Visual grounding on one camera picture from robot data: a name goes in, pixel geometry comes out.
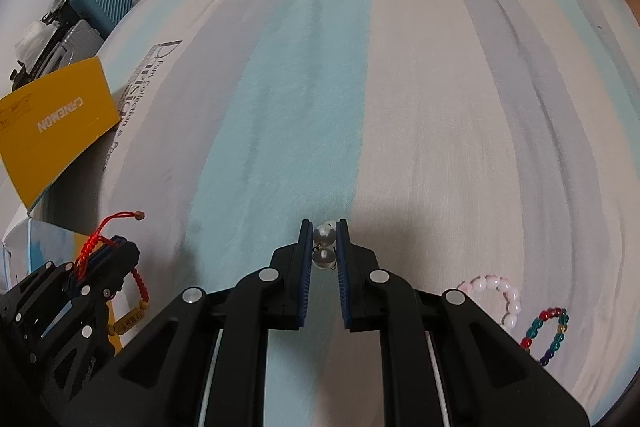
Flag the white pearl earrings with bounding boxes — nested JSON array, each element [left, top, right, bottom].
[[311, 220, 336, 270]]

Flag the red cord gold plate bracelet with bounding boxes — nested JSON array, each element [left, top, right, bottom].
[[72, 209, 151, 337]]

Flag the pink white bead bracelet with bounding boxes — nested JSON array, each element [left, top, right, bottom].
[[456, 274, 523, 333]]

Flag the multicolour glass bead bracelet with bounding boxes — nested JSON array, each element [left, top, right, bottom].
[[519, 305, 571, 368]]

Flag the striped bed sheet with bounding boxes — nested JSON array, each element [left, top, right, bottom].
[[98, 0, 639, 421]]

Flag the yellow box lid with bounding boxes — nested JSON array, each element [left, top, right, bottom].
[[1, 56, 119, 210]]

